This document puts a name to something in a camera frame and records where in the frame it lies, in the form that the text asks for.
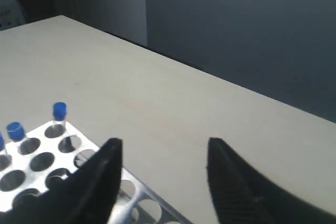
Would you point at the stainless steel test tube rack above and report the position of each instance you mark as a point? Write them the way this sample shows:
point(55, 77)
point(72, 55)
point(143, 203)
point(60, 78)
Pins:
point(49, 160)

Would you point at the blue-capped tube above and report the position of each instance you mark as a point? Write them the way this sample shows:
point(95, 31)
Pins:
point(59, 121)
point(4, 155)
point(17, 134)

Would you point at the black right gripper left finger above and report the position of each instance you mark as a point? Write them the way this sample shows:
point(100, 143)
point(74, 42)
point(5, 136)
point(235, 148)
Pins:
point(86, 196)

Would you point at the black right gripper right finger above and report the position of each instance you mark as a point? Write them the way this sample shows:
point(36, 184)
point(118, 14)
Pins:
point(241, 194)

